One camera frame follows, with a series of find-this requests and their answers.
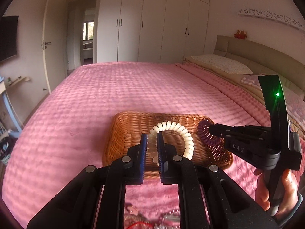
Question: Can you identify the purple spiral hair tie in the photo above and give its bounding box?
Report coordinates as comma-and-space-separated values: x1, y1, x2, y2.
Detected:
197, 120, 224, 151

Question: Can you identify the white spiral hair tie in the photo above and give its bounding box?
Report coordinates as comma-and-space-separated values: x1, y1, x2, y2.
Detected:
147, 120, 195, 166

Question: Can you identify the right hand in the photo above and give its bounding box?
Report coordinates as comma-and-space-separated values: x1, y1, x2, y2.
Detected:
253, 168, 299, 221

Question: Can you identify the pink patterned pillow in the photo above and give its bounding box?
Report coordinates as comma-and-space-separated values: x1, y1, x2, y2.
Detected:
240, 75, 305, 127

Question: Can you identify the woven wicker basket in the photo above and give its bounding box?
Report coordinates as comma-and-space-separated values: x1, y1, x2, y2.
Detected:
102, 110, 234, 179

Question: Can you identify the pink plush bedspread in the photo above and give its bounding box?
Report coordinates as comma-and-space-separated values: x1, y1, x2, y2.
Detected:
2, 63, 270, 227

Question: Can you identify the beige bed headboard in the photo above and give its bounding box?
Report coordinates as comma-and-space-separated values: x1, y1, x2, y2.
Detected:
214, 35, 304, 99

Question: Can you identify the white dotted pillow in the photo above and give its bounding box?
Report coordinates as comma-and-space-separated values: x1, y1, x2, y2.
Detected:
191, 54, 253, 75

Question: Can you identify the white and blue desk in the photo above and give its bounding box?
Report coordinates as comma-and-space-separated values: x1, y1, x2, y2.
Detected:
1, 77, 22, 138

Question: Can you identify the orange plush toy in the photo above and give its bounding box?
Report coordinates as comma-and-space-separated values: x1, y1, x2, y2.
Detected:
234, 30, 247, 39

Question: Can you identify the white room door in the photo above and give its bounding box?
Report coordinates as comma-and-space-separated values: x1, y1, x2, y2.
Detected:
42, 0, 68, 92

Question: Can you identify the white wardrobe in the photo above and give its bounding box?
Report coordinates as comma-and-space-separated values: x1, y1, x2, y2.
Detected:
96, 0, 209, 63

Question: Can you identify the red cord bracelet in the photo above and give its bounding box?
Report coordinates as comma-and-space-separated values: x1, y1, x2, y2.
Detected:
127, 221, 153, 229

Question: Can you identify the clear bead bracelet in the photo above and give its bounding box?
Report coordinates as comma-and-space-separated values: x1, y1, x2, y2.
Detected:
152, 208, 181, 229

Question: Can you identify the white ornate wall shelf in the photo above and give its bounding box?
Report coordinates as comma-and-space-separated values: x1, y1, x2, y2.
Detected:
237, 8, 304, 33

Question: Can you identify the small wooden wall shelf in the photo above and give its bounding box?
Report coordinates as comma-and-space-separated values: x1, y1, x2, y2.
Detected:
8, 76, 30, 87

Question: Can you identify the black wall television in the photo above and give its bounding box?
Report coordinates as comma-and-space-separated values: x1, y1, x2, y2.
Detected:
0, 16, 19, 61

